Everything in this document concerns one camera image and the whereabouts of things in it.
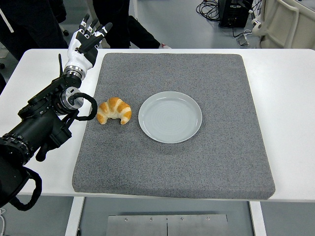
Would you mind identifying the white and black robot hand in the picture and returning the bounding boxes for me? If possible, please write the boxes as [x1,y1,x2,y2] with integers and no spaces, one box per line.
[64,14,114,72]

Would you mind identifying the golden croissant bread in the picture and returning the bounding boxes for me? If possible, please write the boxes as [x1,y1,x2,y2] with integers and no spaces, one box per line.
[96,96,132,125]

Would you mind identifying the light grey round plate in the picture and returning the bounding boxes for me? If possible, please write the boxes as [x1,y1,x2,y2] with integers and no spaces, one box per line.
[138,91,203,144]

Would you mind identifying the grey metal plate with screws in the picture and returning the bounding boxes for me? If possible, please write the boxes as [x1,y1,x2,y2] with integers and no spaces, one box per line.
[106,213,229,236]

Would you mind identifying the person with white stripe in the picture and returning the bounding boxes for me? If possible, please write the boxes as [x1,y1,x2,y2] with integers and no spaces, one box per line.
[0,0,68,61]

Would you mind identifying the white cabinet panel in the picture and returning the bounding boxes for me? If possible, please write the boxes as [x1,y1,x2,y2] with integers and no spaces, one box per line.
[127,0,139,20]

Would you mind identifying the grey speckled foam mat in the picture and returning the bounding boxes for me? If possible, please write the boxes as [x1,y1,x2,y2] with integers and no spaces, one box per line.
[71,52,276,200]

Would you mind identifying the white table leg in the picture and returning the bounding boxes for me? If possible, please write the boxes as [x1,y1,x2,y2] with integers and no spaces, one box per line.
[248,201,268,236]
[64,196,86,236]

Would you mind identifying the black equipment box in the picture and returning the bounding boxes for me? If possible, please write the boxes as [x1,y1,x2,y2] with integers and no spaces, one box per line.
[218,0,254,28]

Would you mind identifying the small grey pedal box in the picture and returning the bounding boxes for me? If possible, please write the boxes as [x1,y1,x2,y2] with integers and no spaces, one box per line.
[236,34,251,47]

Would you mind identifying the black cable bundle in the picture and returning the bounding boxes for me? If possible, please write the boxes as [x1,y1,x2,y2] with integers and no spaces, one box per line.
[195,0,221,23]

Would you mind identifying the thin white cable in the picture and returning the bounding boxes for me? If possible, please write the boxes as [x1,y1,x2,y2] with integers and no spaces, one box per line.
[0,207,7,234]

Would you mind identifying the beige moulded frame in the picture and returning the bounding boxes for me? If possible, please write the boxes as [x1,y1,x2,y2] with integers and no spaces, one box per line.
[251,0,315,50]

